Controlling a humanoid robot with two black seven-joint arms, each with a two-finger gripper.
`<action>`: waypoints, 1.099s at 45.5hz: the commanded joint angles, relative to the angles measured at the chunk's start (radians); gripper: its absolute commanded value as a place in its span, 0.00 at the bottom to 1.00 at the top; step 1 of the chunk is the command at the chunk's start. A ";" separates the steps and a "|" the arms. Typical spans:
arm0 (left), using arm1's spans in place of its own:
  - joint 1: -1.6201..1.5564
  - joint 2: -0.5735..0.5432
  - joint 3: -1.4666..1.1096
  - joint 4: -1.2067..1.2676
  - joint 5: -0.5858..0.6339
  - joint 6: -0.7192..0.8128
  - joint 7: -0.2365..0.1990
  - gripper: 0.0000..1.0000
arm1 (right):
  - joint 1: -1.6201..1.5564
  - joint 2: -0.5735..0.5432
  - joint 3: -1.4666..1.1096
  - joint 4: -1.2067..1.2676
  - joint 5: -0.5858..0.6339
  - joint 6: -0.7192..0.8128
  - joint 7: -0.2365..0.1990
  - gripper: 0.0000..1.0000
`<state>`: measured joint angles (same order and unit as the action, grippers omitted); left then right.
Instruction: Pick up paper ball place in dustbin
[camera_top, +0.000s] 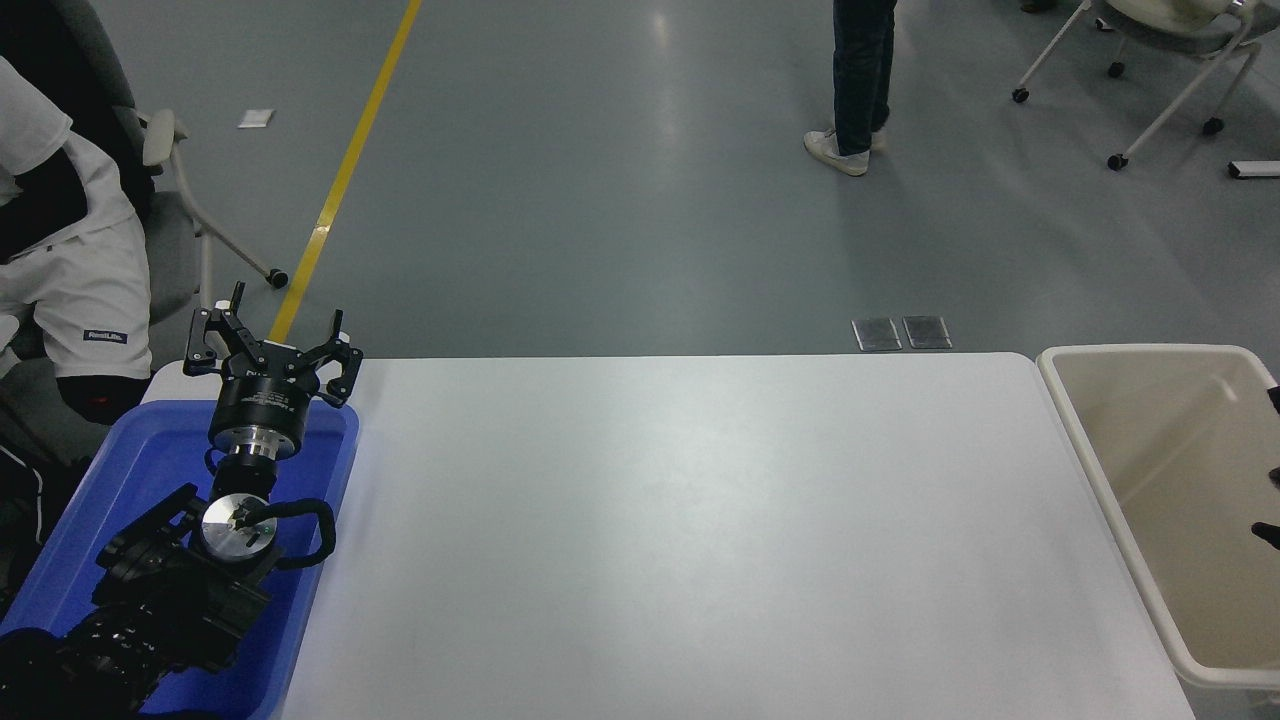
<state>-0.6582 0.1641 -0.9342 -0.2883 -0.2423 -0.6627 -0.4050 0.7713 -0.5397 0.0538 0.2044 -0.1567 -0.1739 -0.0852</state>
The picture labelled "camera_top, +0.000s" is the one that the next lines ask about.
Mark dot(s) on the large pale bin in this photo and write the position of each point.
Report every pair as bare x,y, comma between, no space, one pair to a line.
1190,500

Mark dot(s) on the seated person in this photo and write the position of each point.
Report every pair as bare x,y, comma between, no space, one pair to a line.
80,290

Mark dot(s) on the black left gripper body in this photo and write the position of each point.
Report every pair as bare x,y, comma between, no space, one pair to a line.
262,395

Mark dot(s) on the white paper scrap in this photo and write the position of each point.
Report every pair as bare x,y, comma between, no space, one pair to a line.
255,118

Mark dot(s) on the grey office chair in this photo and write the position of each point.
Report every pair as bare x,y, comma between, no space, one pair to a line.
170,245

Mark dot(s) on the white wheeled chair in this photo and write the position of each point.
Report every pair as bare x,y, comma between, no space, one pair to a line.
1180,60

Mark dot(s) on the blue plastic tray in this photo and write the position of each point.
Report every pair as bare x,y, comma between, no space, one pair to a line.
120,480

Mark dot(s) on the metal floor plate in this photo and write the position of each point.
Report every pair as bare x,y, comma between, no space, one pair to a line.
876,334
927,332

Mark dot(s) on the standing person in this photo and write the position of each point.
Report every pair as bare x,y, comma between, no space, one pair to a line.
860,70

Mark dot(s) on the white bar on floor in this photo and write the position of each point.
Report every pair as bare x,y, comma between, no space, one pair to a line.
1255,169

